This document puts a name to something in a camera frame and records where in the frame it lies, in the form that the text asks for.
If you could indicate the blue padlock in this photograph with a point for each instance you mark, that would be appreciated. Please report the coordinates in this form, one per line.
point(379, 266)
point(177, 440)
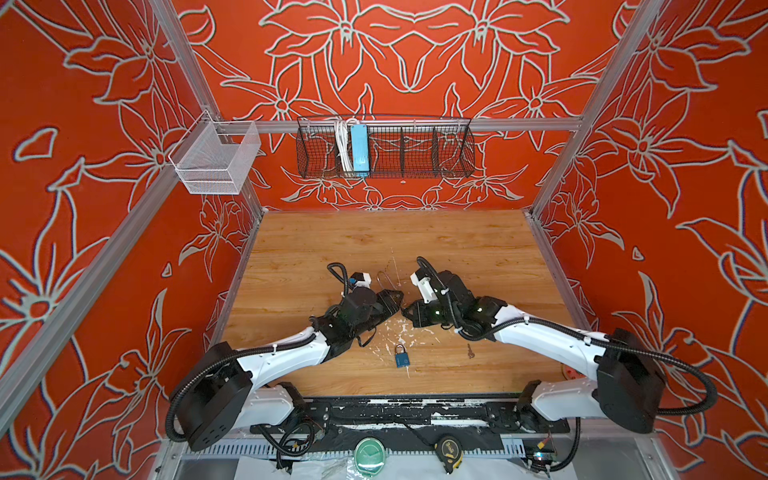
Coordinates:
point(401, 356)

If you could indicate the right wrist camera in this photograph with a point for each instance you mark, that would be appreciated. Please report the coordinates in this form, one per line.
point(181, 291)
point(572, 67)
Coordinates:
point(422, 281)

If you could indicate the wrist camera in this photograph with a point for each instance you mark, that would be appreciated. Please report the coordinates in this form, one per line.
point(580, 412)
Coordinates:
point(422, 281)
point(360, 279)

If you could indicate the white mesh basket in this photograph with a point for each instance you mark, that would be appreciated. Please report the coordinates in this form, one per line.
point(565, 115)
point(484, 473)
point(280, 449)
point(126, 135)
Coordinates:
point(215, 157)

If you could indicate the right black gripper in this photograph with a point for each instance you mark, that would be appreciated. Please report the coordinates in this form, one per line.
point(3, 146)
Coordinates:
point(417, 318)

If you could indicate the black yellow tape measure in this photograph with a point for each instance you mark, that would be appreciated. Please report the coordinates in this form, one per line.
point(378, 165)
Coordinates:
point(449, 452)

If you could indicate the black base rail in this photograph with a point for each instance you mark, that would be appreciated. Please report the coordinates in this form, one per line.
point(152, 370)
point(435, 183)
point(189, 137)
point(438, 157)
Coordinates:
point(496, 412)

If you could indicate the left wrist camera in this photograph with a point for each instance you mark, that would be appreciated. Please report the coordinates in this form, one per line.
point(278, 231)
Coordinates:
point(360, 279)

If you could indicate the light blue box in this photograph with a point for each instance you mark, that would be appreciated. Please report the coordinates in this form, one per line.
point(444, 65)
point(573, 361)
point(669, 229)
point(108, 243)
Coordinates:
point(360, 149)

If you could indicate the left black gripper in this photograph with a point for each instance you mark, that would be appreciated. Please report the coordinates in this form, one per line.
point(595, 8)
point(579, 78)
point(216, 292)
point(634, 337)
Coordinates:
point(384, 296)

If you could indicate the brass padlock long shackle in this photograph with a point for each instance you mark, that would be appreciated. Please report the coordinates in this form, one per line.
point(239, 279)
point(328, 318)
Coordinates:
point(386, 282)

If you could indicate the green tape roll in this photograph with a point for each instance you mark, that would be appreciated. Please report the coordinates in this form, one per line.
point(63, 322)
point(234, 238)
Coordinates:
point(369, 457)

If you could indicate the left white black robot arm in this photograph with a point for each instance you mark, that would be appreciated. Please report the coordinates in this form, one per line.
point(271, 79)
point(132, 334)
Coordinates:
point(231, 388)

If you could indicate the black wire basket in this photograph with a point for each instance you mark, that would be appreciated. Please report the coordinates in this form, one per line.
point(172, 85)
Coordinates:
point(400, 147)

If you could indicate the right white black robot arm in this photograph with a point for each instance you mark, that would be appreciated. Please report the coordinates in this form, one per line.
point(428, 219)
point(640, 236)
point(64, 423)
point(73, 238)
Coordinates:
point(619, 379)

